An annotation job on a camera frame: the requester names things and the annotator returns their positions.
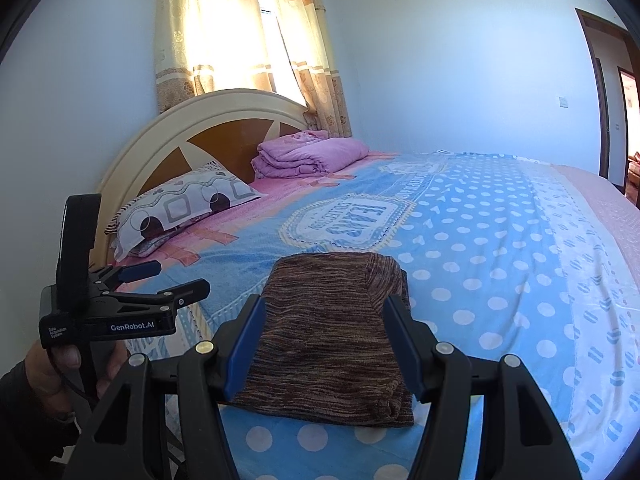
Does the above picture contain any window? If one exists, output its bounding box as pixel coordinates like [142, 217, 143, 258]
[260, 7, 308, 109]

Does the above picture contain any brown knitted sweater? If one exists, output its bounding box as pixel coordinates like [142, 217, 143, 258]
[231, 252, 416, 428]

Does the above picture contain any person's left forearm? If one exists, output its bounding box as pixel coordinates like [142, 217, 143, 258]
[0, 360, 93, 480]

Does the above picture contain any pink dotted bed sheet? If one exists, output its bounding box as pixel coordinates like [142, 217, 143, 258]
[550, 162, 640, 321]

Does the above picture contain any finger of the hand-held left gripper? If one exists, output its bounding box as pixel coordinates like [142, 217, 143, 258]
[100, 278, 211, 311]
[90, 260, 162, 294]

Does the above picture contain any narrow yellow curtain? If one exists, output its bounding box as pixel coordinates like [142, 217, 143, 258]
[255, 0, 353, 138]

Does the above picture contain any black cable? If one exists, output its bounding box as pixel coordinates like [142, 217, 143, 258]
[64, 370, 98, 416]

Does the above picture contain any blue printed bedspread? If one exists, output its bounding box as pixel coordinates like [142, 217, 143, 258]
[112, 149, 640, 480]

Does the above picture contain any wide yellow curtain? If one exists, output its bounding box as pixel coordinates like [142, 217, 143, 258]
[154, 0, 273, 113]

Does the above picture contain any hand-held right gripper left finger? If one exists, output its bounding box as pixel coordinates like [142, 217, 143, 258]
[60, 294, 268, 480]

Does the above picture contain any white patterned pillow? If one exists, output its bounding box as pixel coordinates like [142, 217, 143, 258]
[104, 160, 268, 261]

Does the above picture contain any folded pink blanket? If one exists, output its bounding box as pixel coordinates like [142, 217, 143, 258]
[251, 130, 370, 179]

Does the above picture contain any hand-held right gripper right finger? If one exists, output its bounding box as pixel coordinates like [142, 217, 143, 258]
[382, 294, 585, 480]

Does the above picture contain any cream and wood headboard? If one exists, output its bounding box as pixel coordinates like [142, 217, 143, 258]
[97, 91, 311, 261]

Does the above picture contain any brown door frame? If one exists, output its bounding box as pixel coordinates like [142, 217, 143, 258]
[575, 7, 640, 208]

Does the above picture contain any person's left hand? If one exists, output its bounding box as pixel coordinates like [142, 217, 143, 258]
[25, 340, 129, 402]

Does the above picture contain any dark patterned pillow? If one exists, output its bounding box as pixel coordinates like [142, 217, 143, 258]
[112, 210, 211, 264]

